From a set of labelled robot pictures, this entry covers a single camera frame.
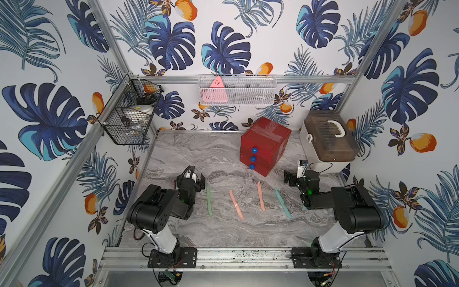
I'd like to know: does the teal fruit knife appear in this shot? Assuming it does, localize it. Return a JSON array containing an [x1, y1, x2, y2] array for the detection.
[[274, 189, 293, 219]]

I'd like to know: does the pink fruit knife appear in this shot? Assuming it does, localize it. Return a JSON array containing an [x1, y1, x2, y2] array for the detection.
[[257, 181, 265, 211], [229, 190, 245, 220]]

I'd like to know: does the red three-drawer box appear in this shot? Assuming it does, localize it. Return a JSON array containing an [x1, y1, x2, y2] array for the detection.
[[240, 117, 292, 177]]

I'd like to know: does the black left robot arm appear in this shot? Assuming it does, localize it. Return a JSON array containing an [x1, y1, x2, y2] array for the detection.
[[127, 166, 206, 269]]

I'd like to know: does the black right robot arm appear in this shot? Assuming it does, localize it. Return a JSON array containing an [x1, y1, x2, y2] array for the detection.
[[283, 170, 385, 269]]

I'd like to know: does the green fruit knife right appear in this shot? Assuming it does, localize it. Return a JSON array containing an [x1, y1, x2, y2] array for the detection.
[[206, 186, 213, 216]]

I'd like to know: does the brown lidded storage box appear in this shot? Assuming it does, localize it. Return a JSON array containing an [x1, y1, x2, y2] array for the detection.
[[300, 110, 359, 174]]

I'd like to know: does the white object in basket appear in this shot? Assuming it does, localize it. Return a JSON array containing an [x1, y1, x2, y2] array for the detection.
[[123, 105, 154, 125]]

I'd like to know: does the pink triangle object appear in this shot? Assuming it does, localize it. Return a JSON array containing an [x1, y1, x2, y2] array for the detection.
[[202, 76, 228, 104]]

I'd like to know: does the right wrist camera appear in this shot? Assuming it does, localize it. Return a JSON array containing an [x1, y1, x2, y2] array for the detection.
[[296, 160, 308, 178]]

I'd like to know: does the black wire basket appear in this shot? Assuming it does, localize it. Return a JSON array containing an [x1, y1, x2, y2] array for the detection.
[[97, 75, 164, 145]]

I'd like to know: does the clear mesh wall shelf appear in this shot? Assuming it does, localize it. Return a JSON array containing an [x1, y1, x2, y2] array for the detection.
[[197, 75, 277, 106]]

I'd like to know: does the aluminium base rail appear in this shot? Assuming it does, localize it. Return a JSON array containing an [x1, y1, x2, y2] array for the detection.
[[99, 248, 392, 271]]

